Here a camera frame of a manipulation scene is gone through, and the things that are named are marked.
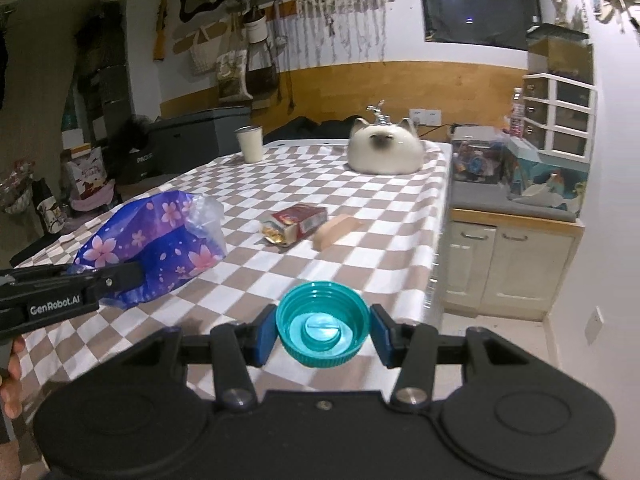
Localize purple floral snack bag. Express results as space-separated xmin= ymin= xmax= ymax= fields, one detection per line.
xmin=75 ymin=191 xmax=228 ymax=310

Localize teal plastic bottle cap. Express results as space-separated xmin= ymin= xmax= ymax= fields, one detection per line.
xmin=276 ymin=281 xmax=370 ymax=368

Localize person's left hand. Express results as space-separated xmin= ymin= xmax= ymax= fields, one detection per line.
xmin=1 ymin=336 xmax=25 ymax=419

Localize red white snack bag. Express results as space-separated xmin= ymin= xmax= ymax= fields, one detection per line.
xmin=63 ymin=144 xmax=107 ymax=200

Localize cream floor cabinet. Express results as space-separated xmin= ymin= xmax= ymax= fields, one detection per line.
xmin=440 ymin=208 xmax=585 ymax=321

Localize red cigarette pack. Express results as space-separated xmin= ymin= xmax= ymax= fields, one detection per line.
xmin=260 ymin=204 xmax=328 ymax=248

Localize beige wooden block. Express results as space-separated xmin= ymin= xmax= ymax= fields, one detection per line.
xmin=312 ymin=214 xmax=361 ymax=252

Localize grey storage box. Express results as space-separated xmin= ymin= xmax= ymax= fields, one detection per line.
xmin=146 ymin=106 xmax=250 ymax=174

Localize colourful teal toy box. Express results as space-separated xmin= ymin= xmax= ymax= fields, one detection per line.
xmin=502 ymin=138 xmax=589 ymax=217

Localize white tumbler cup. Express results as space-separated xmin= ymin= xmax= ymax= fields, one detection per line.
xmin=235 ymin=126 xmax=264 ymax=164

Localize pink cap plastic bottle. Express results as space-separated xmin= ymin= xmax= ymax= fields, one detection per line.
xmin=509 ymin=87 xmax=525 ymax=138

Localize white drawer unit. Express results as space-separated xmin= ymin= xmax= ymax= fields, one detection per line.
xmin=523 ymin=73 xmax=597 ymax=164

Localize glass terrarium tank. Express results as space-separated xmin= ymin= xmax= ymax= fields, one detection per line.
xmin=526 ymin=23 xmax=593 ymax=84

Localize dark window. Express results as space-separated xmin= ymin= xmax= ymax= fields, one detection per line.
xmin=422 ymin=0 xmax=541 ymax=50

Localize white wall socket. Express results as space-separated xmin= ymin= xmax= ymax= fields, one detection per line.
xmin=585 ymin=307 xmax=604 ymax=344

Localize white macrame wall hanging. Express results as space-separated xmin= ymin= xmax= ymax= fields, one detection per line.
xmin=293 ymin=0 xmax=394 ymax=68

